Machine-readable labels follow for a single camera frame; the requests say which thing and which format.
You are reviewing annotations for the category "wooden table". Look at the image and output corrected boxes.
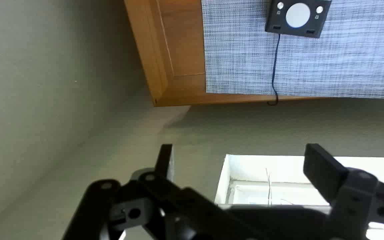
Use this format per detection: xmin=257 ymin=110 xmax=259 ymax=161
xmin=123 ymin=0 xmax=384 ymax=109

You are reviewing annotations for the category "black digital clock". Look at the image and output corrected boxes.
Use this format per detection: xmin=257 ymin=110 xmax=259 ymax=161
xmin=265 ymin=0 xmax=332 ymax=39

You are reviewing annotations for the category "blue-grey woven mat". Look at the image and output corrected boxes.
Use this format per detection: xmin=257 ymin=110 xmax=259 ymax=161
xmin=201 ymin=0 xmax=384 ymax=99

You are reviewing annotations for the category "black clock power cable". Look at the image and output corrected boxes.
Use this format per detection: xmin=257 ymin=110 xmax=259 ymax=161
xmin=267 ymin=34 xmax=283 ymax=107

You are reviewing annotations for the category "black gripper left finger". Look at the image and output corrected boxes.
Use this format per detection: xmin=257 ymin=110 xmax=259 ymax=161
xmin=63 ymin=145 xmax=264 ymax=240

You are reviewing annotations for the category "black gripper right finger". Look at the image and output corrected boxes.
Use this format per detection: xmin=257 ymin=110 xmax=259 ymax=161
xmin=303 ymin=145 xmax=384 ymax=240

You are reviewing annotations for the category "white window frame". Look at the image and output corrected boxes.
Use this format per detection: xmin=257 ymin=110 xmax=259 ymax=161
xmin=213 ymin=154 xmax=384 ymax=240

